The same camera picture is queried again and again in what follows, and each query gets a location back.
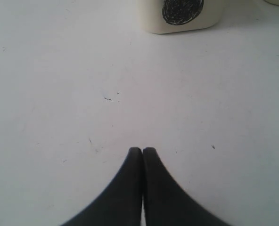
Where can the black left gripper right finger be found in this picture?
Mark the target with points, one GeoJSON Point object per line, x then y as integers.
{"type": "Point", "coordinates": [165, 202]}

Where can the cream bin with circle mark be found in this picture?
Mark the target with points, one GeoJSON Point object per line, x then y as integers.
{"type": "Point", "coordinates": [170, 16]}

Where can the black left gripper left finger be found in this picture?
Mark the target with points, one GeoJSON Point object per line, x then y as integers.
{"type": "Point", "coordinates": [120, 203]}

